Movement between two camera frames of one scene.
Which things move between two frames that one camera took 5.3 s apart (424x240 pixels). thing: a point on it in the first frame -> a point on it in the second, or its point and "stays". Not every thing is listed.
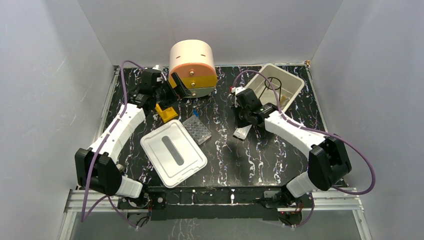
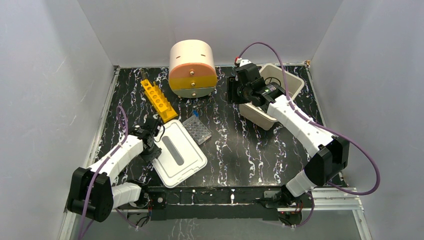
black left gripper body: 171,91 -> 154,153
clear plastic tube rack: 197,128 stays
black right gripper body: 241,117 -> 242,92
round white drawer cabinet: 193,61 stays
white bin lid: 173,153 stays
